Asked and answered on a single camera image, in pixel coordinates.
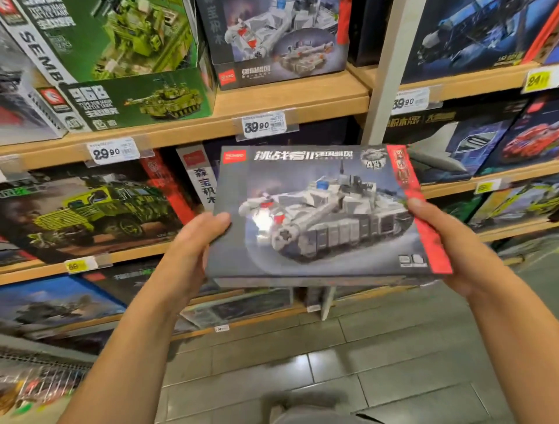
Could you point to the person's left hand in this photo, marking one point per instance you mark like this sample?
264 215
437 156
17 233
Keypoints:
196 258

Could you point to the person's right hand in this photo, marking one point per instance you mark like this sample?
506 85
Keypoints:
459 253

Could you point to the grey Challenger tank box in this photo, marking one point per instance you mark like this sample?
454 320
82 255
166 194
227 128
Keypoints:
323 218

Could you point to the pile of small toy packets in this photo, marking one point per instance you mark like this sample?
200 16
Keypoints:
26 397

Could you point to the row of grey vehicle boxes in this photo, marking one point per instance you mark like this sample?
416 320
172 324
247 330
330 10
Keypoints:
22 105

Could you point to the row of Challenger tank boxes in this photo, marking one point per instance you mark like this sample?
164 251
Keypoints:
279 39

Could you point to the row of green tank boxes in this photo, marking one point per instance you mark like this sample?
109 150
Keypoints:
113 35

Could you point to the person's left forearm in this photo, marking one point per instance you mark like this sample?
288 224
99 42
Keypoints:
122 367

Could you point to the person's grey clothing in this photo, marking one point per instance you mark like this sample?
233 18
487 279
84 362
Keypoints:
328 413

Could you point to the wooden shelf unit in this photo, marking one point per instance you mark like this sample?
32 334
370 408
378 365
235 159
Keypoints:
288 100

